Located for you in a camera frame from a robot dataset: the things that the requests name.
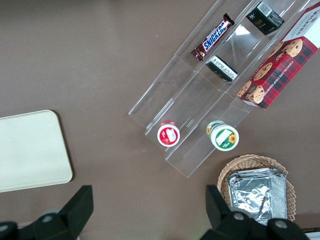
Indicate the Snickers chocolate bar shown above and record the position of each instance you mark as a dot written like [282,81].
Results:
[215,36]

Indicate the light wicker basket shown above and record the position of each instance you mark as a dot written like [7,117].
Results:
[250,161]

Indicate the clear acrylic stepped display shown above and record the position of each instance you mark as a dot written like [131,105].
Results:
[190,95]

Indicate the red tartan cookie box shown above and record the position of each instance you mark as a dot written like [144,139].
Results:
[280,72]

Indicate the aluminium foil tray stack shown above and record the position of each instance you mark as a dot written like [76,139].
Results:
[255,195]

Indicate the small black carton box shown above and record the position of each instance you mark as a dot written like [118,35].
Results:
[221,68]
[262,22]

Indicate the cream rectangular plastic tray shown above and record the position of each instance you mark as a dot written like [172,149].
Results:
[30,150]

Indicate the green-labelled white-lidded jar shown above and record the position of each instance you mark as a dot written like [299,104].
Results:
[225,138]

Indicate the red-lidded small jar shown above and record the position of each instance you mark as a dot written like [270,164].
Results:
[168,135]

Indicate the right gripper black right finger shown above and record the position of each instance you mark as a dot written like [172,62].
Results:
[220,215]

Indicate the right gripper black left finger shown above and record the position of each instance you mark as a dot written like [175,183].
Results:
[75,210]

